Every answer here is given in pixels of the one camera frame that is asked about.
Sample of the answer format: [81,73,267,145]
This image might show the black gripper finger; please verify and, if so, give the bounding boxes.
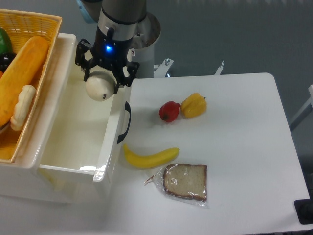
[75,39,98,82]
[112,60,140,94]

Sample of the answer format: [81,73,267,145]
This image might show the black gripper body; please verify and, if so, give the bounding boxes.
[91,27,132,72]

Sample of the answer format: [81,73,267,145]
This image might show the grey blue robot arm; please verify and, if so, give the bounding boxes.
[75,0,146,93]

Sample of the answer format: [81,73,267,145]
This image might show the white open upper drawer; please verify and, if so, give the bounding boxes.
[38,46,133,183]

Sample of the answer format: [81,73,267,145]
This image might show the white drawer cabinet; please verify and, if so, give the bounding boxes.
[0,33,112,202]

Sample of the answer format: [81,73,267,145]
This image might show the red bell pepper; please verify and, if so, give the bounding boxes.
[159,101,180,123]

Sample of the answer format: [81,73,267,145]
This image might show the yellow wicker basket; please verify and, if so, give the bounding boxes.
[0,9,62,163]

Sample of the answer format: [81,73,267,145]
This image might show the orange baguette loaf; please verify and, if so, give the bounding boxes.
[0,36,49,126]

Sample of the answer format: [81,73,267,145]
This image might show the yellow bell pepper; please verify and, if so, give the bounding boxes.
[180,93,207,118]

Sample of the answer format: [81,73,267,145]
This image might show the cream pastry piece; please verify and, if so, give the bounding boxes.
[10,85,36,131]

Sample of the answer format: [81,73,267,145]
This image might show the green bell pepper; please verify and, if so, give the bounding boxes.
[0,28,13,54]

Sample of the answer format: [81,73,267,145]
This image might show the dark purple grapes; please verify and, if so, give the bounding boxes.
[0,52,17,72]

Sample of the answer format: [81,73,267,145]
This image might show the yellow banana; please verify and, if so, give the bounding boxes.
[123,144,180,169]

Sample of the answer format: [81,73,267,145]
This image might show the bread slice in plastic bag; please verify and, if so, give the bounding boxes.
[144,163,208,208]

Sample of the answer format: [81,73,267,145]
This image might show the white table leg at right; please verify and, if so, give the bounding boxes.
[289,85,313,132]

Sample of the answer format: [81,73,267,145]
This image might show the black device at table edge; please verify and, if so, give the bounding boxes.
[294,199,313,225]

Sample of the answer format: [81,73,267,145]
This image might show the white metal frame bracket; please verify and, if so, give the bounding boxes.
[154,58,225,78]

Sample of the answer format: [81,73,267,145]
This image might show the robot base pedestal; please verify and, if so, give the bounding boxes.
[130,12,161,78]

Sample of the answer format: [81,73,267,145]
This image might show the black drawer handle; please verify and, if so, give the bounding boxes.
[117,101,132,144]

